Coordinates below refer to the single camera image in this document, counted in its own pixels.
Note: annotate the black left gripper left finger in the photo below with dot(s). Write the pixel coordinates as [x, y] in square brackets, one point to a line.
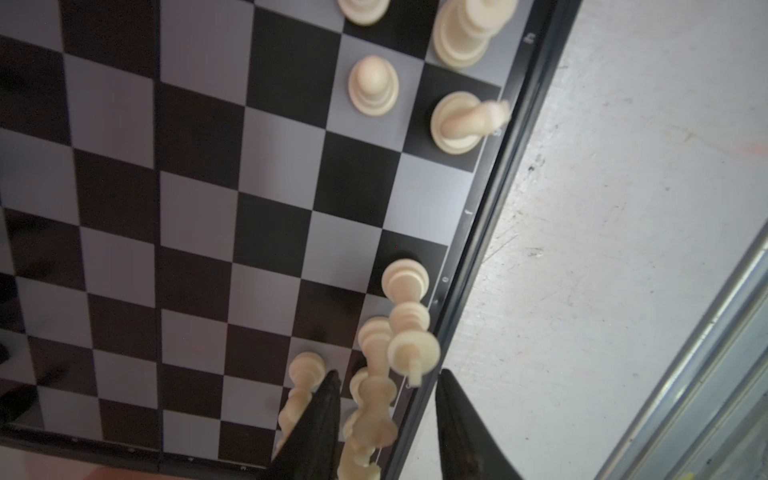
[311, 448]

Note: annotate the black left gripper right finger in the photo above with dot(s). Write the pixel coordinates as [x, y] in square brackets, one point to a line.
[467, 449]

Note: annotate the white chess piece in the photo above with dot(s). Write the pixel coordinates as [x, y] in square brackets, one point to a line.
[374, 427]

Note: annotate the black white chess board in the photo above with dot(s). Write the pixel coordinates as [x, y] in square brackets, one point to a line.
[195, 192]

